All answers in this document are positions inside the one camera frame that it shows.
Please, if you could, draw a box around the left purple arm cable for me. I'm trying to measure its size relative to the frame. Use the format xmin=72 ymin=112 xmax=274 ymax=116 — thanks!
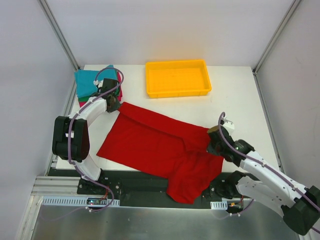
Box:
xmin=67 ymin=67 xmax=125 ymax=187

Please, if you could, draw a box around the folded green t shirt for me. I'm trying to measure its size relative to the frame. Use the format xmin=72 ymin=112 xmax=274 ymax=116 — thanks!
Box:
xmin=77 ymin=84 xmax=123 ymax=103

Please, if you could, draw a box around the left aluminium frame post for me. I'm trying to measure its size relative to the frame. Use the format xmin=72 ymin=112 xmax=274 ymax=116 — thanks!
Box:
xmin=38 ymin=0 xmax=81 ymax=71

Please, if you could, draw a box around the right white cable duct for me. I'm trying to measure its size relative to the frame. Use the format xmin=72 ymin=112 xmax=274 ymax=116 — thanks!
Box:
xmin=210 ymin=200 xmax=228 ymax=211

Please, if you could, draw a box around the red t shirt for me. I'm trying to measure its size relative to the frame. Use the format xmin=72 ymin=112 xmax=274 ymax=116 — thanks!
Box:
xmin=97 ymin=102 xmax=224 ymax=204

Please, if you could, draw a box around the folded magenta t shirt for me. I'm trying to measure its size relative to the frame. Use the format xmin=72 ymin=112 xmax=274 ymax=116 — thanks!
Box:
xmin=79 ymin=71 xmax=125 ymax=109

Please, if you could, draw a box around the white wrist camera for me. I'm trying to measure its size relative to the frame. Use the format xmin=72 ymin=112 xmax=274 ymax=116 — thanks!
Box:
xmin=93 ymin=80 xmax=104 ymax=88
xmin=220 ymin=119 xmax=235 ymax=135

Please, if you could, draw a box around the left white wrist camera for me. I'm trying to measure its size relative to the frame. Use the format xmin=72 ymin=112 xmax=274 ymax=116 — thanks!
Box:
xmin=93 ymin=80 xmax=104 ymax=88

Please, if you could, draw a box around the yellow plastic bin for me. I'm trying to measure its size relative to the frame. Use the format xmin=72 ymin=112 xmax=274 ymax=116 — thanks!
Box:
xmin=145 ymin=59 xmax=212 ymax=99

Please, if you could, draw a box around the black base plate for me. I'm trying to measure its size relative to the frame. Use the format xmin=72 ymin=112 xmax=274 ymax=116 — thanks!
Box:
xmin=47 ymin=168 xmax=253 ymax=209

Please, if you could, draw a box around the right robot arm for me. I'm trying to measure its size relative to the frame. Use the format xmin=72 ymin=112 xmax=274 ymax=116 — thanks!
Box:
xmin=207 ymin=125 xmax=320 ymax=236

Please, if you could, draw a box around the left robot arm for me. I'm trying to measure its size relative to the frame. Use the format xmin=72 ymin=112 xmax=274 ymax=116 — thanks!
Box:
xmin=52 ymin=78 xmax=121 ymax=195

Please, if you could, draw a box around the aluminium front rail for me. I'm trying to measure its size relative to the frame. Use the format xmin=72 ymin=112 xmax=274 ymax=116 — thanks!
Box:
xmin=31 ymin=174 xmax=305 ymax=201

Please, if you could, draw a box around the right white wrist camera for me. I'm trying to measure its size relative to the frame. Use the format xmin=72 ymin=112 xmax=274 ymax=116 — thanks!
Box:
xmin=220 ymin=119 xmax=235 ymax=135

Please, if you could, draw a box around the right aluminium frame post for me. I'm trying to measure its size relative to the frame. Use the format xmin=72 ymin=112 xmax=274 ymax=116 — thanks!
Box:
xmin=252 ymin=0 xmax=304 ymax=73

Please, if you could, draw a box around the white cable duct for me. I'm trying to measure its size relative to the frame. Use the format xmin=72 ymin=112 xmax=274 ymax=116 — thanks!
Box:
xmin=210 ymin=200 xmax=228 ymax=211
xmin=42 ymin=196 xmax=120 ymax=208

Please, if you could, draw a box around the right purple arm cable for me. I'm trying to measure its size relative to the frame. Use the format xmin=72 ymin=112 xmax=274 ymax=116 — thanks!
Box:
xmin=217 ymin=111 xmax=320 ymax=233

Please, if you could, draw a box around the left white cable duct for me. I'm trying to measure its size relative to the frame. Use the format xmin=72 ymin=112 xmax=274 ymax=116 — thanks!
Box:
xmin=42 ymin=196 xmax=120 ymax=208

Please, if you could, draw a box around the aluminium frame post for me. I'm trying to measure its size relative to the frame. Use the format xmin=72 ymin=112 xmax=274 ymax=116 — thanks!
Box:
xmin=252 ymin=0 xmax=304 ymax=73
xmin=38 ymin=0 xmax=81 ymax=71

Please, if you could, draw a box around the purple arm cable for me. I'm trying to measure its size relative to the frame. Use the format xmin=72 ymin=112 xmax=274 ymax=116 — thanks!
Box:
xmin=67 ymin=67 xmax=125 ymax=187
xmin=217 ymin=111 xmax=320 ymax=233

